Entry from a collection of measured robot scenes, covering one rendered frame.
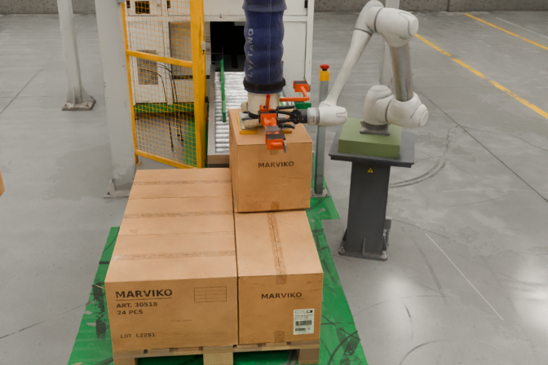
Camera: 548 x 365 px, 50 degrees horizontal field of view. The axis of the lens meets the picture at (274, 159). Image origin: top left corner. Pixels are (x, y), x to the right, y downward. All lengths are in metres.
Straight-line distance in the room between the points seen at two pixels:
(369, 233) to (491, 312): 0.86
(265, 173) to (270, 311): 0.74
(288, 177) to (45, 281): 1.63
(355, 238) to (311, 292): 1.11
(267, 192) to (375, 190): 0.82
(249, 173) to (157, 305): 0.83
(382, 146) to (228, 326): 1.37
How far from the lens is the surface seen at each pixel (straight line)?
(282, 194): 3.18
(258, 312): 2.85
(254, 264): 2.80
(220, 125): 4.45
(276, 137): 2.71
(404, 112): 3.39
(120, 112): 4.49
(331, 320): 3.36
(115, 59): 4.38
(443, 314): 3.53
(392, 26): 3.06
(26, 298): 3.74
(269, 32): 3.10
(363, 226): 3.81
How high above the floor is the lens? 2.12
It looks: 24 degrees down
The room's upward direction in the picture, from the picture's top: 1 degrees clockwise
